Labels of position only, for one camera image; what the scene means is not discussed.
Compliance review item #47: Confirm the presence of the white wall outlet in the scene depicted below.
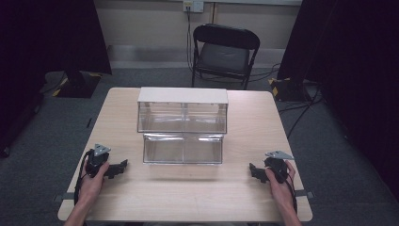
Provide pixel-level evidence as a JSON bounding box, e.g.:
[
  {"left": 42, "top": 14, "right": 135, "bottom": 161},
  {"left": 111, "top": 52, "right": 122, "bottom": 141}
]
[{"left": 183, "top": 0, "right": 205, "bottom": 14}]

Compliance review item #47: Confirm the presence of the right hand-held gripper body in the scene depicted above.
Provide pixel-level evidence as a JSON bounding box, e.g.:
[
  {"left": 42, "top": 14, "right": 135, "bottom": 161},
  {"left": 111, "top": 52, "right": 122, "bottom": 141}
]
[{"left": 263, "top": 150, "right": 295, "bottom": 185}]

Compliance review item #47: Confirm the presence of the black folding chair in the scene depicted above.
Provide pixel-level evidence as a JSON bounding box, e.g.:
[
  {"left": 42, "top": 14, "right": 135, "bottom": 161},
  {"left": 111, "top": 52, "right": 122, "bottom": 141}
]
[{"left": 191, "top": 24, "right": 262, "bottom": 91}]

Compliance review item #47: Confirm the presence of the black cable from outlet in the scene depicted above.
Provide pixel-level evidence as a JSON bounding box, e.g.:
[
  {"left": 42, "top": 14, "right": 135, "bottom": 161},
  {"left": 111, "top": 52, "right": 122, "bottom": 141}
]
[{"left": 185, "top": 8, "right": 195, "bottom": 73}]

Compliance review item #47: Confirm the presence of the black stand base yellow tape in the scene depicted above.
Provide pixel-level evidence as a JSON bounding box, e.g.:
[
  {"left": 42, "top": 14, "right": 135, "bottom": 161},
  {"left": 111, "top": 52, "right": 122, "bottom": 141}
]
[
  {"left": 51, "top": 71, "right": 104, "bottom": 99},
  {"left": 267, "top": 76, "right": 312, "bottom": 103}
]

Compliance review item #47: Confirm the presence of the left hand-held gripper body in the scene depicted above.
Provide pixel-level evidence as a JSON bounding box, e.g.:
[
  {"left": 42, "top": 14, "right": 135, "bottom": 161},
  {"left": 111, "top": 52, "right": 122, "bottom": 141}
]
[{"left": 84, "top": 143, "right": 112, "bottom": 179}]

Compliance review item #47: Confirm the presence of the clear drawer cabinet white top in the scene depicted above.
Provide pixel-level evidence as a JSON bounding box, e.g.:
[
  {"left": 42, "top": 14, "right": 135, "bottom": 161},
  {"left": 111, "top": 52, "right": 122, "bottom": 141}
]
[{"left": 136, "top": 87, "right": 230, "bottom": 135}]

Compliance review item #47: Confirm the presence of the person's left hand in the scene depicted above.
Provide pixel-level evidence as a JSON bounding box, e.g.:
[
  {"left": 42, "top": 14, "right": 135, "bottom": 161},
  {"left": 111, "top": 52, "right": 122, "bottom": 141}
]
[{"left": 77, "top": 159, "right": 111, "bottom": 206}]

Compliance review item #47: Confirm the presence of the dark curtain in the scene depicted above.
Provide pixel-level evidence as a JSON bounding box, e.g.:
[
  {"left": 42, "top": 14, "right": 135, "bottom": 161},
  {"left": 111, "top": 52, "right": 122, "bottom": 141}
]
[{"left": 277, "top": 0, "right": 399, "bottom": 203}]

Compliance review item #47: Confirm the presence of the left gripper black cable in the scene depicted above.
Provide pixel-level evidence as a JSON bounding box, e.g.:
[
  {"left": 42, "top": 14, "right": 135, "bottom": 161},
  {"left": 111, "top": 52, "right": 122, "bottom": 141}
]
[{"left": 73, "top": 149, "right": 95, "bottom": 206}]

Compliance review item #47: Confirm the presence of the black floor cable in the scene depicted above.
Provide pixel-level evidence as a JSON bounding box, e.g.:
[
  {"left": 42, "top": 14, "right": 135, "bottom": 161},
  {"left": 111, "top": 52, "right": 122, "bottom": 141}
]
[
  {"left": 278, "top": 84, "right": 324, "bottom": 139},
  {"left": 248, "top": 62, "right": 282, "bottom": 83}
]

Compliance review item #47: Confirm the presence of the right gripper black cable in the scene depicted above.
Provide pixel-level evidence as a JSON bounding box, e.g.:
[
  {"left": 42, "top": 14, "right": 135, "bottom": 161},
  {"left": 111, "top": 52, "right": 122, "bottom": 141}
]
[{"left": 283, "top": 173, "right": 299, "bottom": 215}]

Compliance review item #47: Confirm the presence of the clear plastic drawer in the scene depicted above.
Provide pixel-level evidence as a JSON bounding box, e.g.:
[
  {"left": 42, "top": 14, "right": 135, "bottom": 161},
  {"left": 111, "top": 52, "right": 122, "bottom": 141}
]
[{"left": 142, "top": 132, "right": 225, "bottom": 166}]

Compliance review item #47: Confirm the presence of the person's right hand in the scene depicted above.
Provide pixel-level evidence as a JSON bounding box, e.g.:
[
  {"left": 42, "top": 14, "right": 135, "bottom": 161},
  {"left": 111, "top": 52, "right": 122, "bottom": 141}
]
[{"left": 264, "top": 159, "right": 297, "bottom": 206}]

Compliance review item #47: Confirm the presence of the grey table strap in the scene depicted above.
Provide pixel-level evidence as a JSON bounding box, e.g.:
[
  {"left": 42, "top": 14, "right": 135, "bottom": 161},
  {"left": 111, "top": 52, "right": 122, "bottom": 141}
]
[
  {"left": 52, "top": 192, "right": 77, "bottom": 202},
  {"left": 294, "top": 189, "right": 315, "bottom": 200}
]

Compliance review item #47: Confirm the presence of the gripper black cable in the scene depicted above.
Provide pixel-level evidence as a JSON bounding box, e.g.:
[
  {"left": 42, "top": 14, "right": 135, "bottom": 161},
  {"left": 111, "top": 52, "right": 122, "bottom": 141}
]
[
  {"left": 283, "top": 173, "right": 299, "bottom": 215},
  {"left": 73, "top": 149, "right": 95, "bottom": 206}
]

